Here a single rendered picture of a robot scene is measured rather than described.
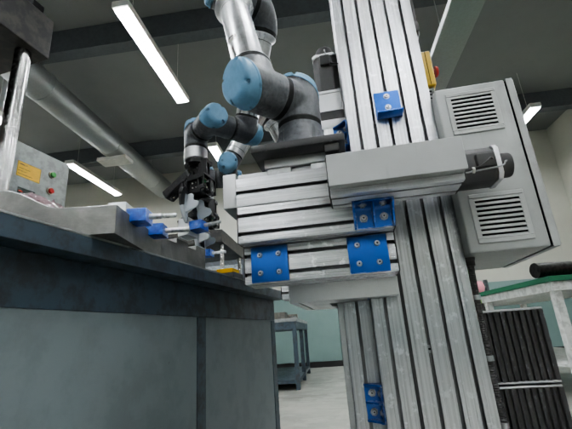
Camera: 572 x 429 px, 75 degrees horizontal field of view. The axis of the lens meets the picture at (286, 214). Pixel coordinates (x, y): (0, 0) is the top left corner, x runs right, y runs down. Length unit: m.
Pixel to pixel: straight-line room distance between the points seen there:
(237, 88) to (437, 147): 0.48
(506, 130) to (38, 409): 1.17
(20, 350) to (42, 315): 0.06
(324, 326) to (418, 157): 6.84
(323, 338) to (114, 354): 6.76
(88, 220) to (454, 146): 0.70
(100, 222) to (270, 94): 0.48
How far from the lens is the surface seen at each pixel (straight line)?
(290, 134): 0.95
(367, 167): 0.77
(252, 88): 0.94
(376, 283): 0.96
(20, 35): 1.98
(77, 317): 0.81
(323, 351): 7.53
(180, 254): 1.13
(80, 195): 9.92
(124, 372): 0.91
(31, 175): 1.98
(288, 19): 4.76
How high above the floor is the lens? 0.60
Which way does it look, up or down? 18 degrees up
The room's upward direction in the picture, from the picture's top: 4 degrees counter-clockwise
